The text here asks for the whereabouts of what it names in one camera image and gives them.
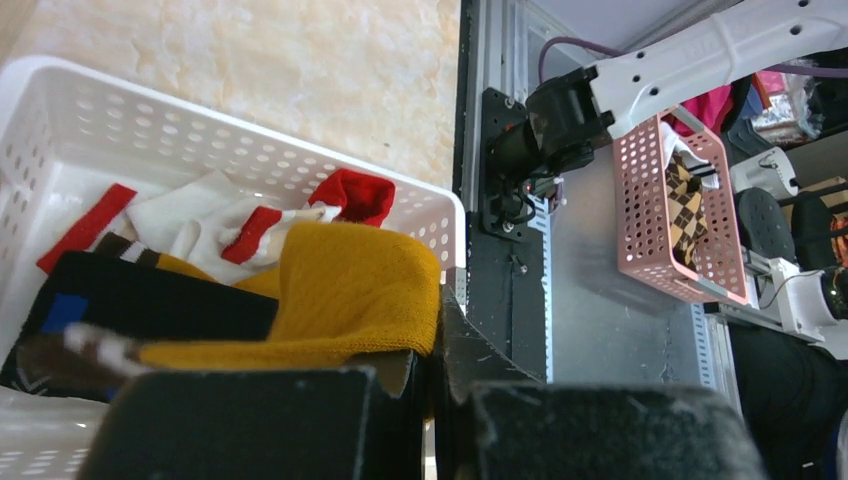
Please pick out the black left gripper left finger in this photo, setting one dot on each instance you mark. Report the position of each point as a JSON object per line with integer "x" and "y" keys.
{"x": 364, "y": 420}

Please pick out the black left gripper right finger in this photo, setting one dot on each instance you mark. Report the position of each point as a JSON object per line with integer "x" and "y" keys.
{"x": 494, "y": 421}

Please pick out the mustard yellow sock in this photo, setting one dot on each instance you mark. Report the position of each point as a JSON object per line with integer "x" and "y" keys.
{"x": 346, "y": 291}
{"x": 116, "y": 246}

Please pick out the black sock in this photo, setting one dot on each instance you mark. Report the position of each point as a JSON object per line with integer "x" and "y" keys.
{"x": 129, "y": 299}

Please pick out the red sock white cuff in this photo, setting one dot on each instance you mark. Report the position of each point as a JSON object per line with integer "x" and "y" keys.
{"x": 107, "y": 215}

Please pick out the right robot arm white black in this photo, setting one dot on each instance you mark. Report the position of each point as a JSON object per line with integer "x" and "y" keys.
{"x": 566, "y": 115}

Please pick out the pink perforated basket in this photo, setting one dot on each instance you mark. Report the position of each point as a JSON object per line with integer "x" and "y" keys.
{"x": 676, "y": 219}

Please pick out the white plastic basket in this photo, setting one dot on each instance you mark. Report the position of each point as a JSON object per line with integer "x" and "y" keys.
{"x": 69, "y": 132}

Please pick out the aluminium rail frame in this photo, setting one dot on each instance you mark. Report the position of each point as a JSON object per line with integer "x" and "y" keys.
{"x": 548, "y": 293}

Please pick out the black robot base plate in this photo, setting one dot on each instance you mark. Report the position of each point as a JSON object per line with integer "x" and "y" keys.
{"x": 506, "y": 266}

